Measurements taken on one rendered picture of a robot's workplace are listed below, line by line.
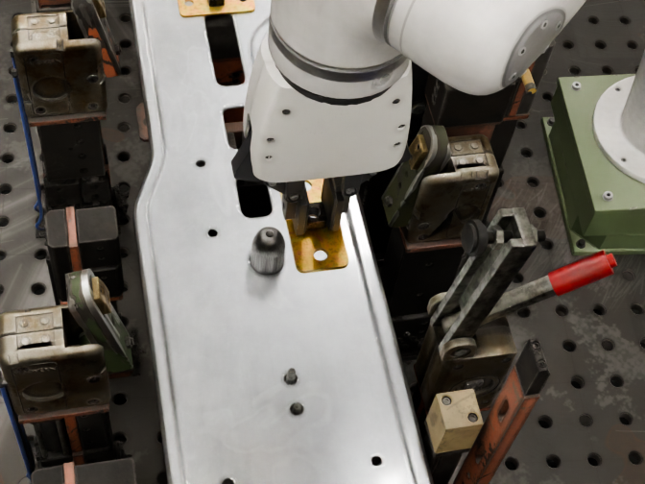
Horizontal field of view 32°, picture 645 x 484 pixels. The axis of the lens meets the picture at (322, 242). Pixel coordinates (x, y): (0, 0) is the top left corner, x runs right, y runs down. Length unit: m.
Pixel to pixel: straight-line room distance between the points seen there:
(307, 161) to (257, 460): 0.36
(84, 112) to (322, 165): 0.60
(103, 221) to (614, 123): 0.71
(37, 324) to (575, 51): 1.01
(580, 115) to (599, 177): 0.10
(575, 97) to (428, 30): 1.01
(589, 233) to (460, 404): 0.57
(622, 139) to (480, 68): 0.97
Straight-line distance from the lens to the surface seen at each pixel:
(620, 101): 1.56
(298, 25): 0.62
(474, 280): 0.96
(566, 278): 0.98
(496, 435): 0.97
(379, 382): 1.04
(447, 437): 0.98
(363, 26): 0.59
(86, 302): 0.95
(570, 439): 1.40
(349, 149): 0.72
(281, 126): 0.69
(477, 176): 1.10
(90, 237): 1.12
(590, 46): 1.77
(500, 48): 0.55
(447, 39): 0.55
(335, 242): 0.81
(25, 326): 1.02
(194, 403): 1.02
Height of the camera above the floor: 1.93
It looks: 57 degrees down
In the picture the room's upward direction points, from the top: 10 degrees clockwise
